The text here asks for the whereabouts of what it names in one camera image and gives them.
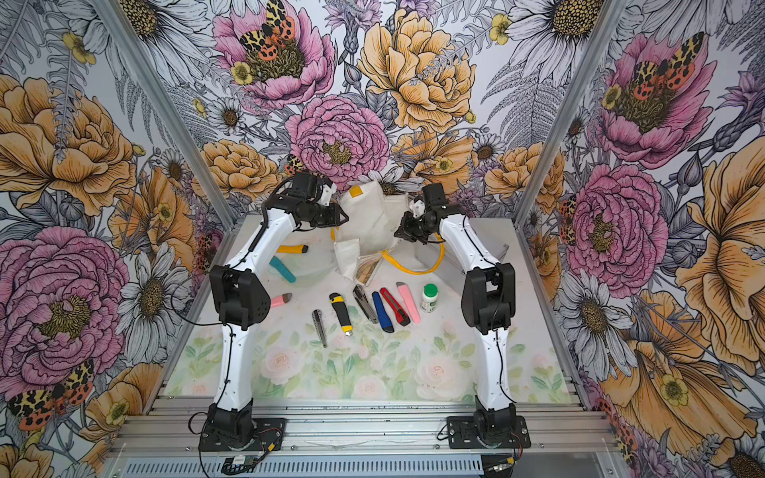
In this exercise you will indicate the black yellow utility knife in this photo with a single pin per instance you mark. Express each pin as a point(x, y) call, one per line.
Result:
point(340, 308)

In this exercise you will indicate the small grey art knife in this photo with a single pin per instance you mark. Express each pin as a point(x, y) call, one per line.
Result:
point(317, 317)

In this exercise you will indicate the teal utility knife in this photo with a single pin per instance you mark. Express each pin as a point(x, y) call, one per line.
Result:
point(282, 269)

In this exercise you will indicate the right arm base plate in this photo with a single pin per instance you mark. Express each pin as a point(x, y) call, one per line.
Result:
point(463, 433)

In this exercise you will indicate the grey metal utility knife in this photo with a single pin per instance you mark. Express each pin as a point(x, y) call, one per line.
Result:
point(362, 300)

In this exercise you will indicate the pink grey utility knife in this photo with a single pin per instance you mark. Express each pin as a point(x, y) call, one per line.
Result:
point(281, 300)

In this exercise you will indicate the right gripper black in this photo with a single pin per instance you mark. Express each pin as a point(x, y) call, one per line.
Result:
point(405, 230)

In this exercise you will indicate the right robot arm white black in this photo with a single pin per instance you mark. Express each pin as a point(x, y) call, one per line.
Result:
point(488, 305)

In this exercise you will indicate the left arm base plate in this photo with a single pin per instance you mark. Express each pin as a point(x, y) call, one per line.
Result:
point(248, 435)

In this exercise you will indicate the silver aluminium case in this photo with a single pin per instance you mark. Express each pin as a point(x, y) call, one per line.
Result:
point(449, 270)

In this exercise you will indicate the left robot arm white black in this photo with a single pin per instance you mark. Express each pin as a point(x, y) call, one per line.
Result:
point(242, 302)

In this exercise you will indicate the red utility knife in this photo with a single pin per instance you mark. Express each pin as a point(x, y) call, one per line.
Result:
point(401, 315)

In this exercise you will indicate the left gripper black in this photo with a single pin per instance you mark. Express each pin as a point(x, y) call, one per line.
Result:
point(334, 218)

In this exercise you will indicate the white bottle green cap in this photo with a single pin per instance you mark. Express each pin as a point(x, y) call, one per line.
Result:
point(430, 294)

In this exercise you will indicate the blue utility knife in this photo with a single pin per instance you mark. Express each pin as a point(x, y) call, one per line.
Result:
point(383, 317)

